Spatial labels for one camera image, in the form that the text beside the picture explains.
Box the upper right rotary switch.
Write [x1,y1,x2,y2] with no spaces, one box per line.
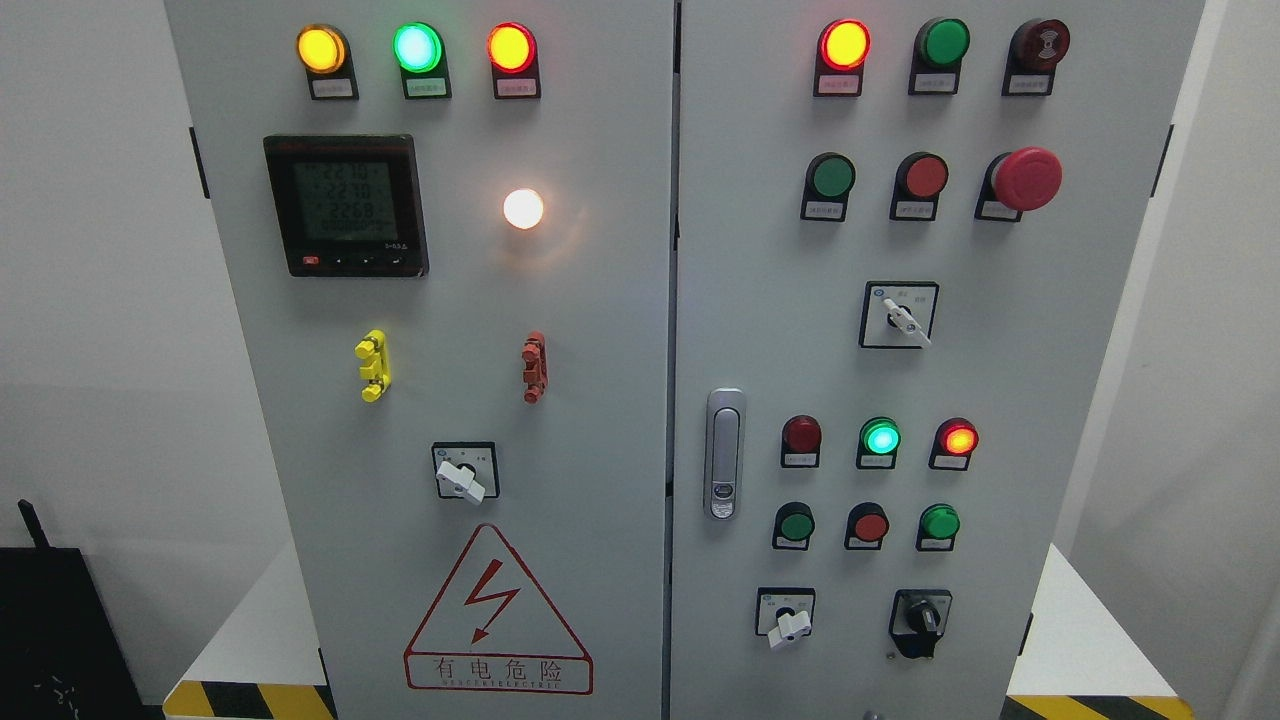
[859,281,940,348]

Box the black selector knob switch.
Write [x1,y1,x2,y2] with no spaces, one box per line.
[888,589,954,659]

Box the red indicator lamp left door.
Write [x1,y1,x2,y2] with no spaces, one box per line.
[486,22,538,74]

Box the grey electrical control cabinet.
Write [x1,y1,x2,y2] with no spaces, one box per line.
[165,1,1204,719]

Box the white platform hazard striped edge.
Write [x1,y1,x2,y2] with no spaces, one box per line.
[163,544,1194,719]

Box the red push button upper row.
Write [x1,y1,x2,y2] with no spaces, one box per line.
[895,152,950,200]

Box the white glowing indicator lamp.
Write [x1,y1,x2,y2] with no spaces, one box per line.
[502,187,545,231]

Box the left door rotary switch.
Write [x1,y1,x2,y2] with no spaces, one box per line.
[431,441,500,506]

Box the lower left rotary switch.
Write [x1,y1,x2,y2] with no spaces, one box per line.
[756,585,817,651]

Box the yellow terminal connector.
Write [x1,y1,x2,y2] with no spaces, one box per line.
[355,328,392,404]

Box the red indicator lamp right door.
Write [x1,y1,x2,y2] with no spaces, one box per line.
[818,18,870,72]

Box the red push button lower middle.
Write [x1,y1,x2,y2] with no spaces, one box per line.
[845,502,890,550]

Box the red electrical hazard sticker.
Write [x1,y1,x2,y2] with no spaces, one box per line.
[403,523,594,694]

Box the black digital power meter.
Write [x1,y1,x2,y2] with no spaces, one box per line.
[262,135,430,277]

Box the red indicator lamp door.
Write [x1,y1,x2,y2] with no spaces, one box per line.
[486,22,538,74]
[818,18,870,72]

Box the green push button lower left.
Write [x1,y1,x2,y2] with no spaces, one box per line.
[772,501,817,550]

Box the green indicator lamp top left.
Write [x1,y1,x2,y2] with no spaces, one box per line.
[393,22,444,74]

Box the black box with antenna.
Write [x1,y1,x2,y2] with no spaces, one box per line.
[1,500,147,719]

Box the red indicator lamp middle right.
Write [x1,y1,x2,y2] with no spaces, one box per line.
[934,416,980,457]

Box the red indicator lamp middle left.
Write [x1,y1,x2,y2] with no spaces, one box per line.
[782,415,822,454]

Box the green push button upper row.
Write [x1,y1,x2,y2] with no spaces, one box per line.
[805,152,856,202]

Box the green indicator lamp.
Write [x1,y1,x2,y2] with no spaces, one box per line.
[915,17,972,70]
[393,22,444,74]
[859,416,901,456]

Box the red terminal connector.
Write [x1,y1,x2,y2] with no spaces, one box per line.
[521,331,548,404]

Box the silver door handle lock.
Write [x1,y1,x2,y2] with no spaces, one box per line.
[704,388,746,520]

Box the green indicator lamp top right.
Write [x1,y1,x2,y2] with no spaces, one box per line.
[915,17,972,70]

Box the red emergency stop mushroom button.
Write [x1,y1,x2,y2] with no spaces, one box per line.
[987,146,1062,211]

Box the yellow indicator lamp top left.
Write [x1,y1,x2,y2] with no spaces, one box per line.
[294,24,347,76]

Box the green indicator lamp middle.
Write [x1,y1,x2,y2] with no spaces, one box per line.
[859,416,901,456]

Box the red indicator lamp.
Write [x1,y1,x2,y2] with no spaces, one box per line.
[782,415,822,454]
[934,416,980,457]

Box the green push button lower right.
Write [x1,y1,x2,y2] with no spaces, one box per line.
[916,503,961,550]

